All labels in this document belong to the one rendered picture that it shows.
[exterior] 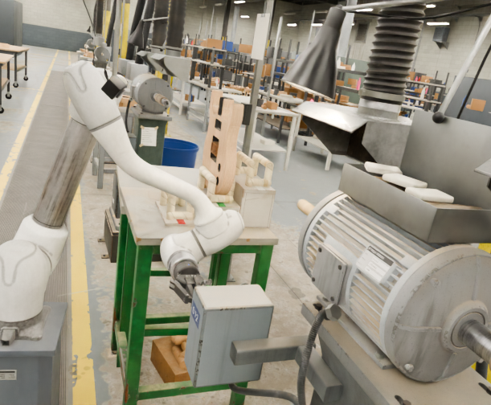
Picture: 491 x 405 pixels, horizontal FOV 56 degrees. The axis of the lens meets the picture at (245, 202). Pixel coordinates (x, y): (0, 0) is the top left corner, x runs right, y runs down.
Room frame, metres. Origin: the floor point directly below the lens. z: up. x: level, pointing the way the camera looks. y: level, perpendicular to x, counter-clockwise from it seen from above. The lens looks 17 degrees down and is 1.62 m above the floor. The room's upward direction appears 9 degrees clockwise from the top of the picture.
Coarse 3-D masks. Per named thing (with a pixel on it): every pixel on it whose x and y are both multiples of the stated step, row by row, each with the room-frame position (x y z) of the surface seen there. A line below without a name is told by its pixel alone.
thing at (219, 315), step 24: (216, 288) 0.92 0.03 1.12; (240, 288) 0.94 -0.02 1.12; (192, 312) 0.89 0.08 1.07; (216, 312) 0.84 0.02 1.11; (240, 312) 0.86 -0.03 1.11; (264, 312) 0.88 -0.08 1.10; (192, 336) 0.88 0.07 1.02; (216, 336) 0.84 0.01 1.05; (240, 336) 0.86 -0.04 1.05; (264, 336) 0.88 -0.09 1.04; (192, 360) 0.86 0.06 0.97; (216, 360) 0.84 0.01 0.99; (192, 384) 0.83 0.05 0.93; (216, 384) 0.85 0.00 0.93
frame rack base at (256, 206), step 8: (240, 176) 2.02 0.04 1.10; (256, 176) 2.07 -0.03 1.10; (240, 184) 1.88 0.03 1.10; (240, 192) 1.85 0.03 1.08; (248, 192) 1.83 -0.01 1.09; (256, 192) 1.85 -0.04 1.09; (264, 192) 1.86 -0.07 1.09; (272, 192) 1.87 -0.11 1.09; (240, 200) 1.83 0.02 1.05; (248, 200) 1.83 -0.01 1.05; (256, 200) 1.85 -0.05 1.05; (264, 200) 1.86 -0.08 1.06; (272, 200) 1.87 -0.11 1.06; (240, 208) 1.82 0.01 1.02; (248, 208) 1.84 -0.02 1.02; (256, 208) 1.85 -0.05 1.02; (264, 208) 1.86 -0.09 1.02; (248, 216) 1.84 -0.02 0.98; (256, 216) 1.85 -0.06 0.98; (264, 216) 1.87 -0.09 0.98; (248, 224) 1.84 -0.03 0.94; (256, 224) 1.85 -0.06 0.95; (264, 224) 1.87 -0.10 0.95
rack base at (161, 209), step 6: (156, 204) 1.93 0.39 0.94; (186, 204) 1.98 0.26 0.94; (162, 210) 1.85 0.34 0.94; (174, 210) 1.88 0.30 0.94; (180, 210) 1.89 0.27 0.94; (162, 216) 1.78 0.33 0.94; (168, 222) 1.73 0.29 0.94; (174, 222) 1.74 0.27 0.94; (186, 222) 1.76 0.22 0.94; (192, 222) 1.77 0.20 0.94
